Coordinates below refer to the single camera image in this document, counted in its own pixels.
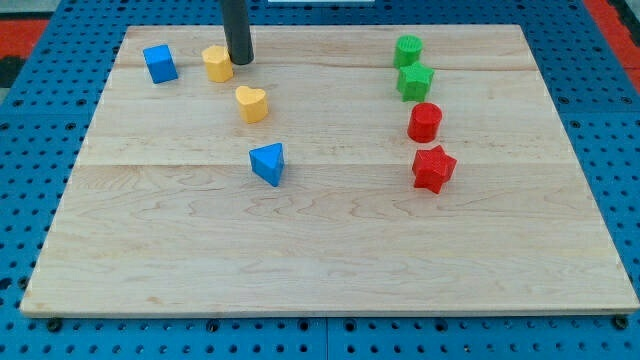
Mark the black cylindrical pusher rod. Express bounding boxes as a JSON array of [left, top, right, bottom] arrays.
[[220, 0, 254, 65]]

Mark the yellow heart block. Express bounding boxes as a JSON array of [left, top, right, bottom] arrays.
[[235, 86, 269, 124]]

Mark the yellow pentagon block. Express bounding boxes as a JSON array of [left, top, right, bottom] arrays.
[[201, 45, 234, 83]]

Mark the blue cube block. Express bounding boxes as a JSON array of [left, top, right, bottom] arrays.
[[142, 44, 178, 84]]

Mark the blue triangle block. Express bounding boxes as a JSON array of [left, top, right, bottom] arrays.
[[249, 143, 284, 187]]

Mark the green cylinder block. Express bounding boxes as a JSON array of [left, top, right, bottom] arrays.
[[393, 34, 423, 69]]

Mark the green star block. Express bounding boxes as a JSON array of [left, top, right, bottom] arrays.
[[396, 62, 435, 102]]

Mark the light wooden board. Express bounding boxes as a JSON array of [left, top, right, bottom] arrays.
[[20, 25, 639, 318]]

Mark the red cylinder block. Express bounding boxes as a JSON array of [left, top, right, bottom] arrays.
[[407, 102, 443, 143]]

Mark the red star block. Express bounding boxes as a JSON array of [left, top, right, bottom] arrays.
[[412, 145, 457, 194]]

